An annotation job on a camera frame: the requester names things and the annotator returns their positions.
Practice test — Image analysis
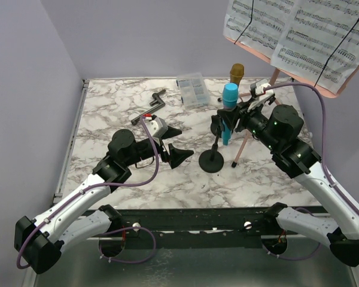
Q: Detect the black round-base mic stand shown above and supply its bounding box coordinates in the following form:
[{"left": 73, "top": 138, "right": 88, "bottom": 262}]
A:
[{"left": 199, "top": 115, "right": 224, "bottom": 173}]

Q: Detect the blue toy microphone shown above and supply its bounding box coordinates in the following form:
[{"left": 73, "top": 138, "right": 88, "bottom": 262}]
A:
[{"left": 221, "top": 83, "right": 239, "bottom": 146}]

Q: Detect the gold toy microphone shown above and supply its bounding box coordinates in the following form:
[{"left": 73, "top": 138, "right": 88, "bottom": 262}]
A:
[{"left": 230, "top": 63, "right": 245, "bottom": 86}]

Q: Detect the pink perforated music stand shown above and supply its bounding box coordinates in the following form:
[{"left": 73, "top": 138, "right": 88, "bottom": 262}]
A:
[{"left": 217, "top": 0, "right": 359, "bottom": 168}]

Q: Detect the sheet music page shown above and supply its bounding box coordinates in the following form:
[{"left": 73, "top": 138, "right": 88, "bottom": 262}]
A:
[
  {"left": 271, "top": 1, "right": 359, "bottom": 95},
  {"left": 223, "top": 0, "right": 295, "bottom": 59}
]

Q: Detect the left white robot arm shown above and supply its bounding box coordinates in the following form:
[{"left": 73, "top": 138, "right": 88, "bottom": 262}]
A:
[{"left": 14, "top": 120, "right": 194, "bottom": 274}]

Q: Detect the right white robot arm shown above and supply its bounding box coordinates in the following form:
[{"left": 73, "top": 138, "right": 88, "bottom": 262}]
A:
[{"left": 217, "top": 103, "right": 359, "bottom": 267}]

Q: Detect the dark metal drum key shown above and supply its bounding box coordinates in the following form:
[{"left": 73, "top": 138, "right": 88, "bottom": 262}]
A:
[{"left": 130, "top": 89, "right": 166, "bottom": 126}]

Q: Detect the clear plastic compartment box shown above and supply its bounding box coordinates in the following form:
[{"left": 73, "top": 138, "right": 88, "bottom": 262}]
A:
[{"left": 176, "top": 72, "right": 210, "bottom": 109}]

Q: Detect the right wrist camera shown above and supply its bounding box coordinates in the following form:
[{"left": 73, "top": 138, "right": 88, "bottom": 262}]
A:
[{"left": 248, "top": 79, "right": 275, "bottom": 111}]

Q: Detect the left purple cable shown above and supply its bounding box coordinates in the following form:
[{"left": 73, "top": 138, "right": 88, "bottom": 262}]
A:
[{"left": 16, "top": 116, "right": 161, "bottom": 268}]

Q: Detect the black mounting base rail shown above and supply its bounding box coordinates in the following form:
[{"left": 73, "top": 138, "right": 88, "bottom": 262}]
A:
[{"left": 49, "top": 206, "right": 345, "bottom": 251}]

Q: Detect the aluminium extrusion frame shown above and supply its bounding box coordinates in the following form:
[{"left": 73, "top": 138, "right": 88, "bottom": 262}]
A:
[{"left": 20, "top": 79, "right": 357, "bottom": 287}]

